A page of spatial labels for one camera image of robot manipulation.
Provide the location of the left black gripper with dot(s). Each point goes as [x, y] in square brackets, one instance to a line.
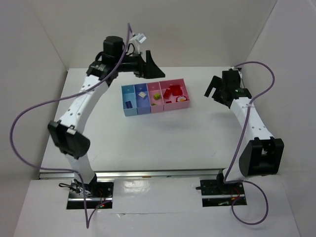
[142, 65]

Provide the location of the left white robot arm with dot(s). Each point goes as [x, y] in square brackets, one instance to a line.
[67, 132]

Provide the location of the white lego brick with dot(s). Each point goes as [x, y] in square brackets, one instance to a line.
[142, 94]

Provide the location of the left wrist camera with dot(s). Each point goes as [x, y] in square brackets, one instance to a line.
[138, 39]

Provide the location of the dark blue bin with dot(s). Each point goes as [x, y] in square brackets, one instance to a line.
[143, 104]

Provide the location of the aluminium front rail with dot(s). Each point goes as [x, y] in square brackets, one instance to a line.
[135, 174]

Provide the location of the large pink bin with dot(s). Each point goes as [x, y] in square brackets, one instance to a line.
[174, 105]

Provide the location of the blue lego brick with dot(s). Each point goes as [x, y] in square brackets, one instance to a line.
[128, 105]

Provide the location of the yellow green lego block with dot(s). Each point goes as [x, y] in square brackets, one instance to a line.
[157, 96]

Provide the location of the small pink bin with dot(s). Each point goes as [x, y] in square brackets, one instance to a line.
[153, 88]

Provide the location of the light blue bin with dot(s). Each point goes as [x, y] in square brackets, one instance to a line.
[128, 94]

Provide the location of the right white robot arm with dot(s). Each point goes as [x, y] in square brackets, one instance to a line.
[277, 146]

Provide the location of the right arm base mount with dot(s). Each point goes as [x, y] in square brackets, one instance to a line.
[218, 195]

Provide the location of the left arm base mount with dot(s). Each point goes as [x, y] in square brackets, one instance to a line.
[103, 196]

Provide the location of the red white lego piece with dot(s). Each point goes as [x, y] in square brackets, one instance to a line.
[181, 99]

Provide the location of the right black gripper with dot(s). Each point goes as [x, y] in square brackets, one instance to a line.
[220, 88]

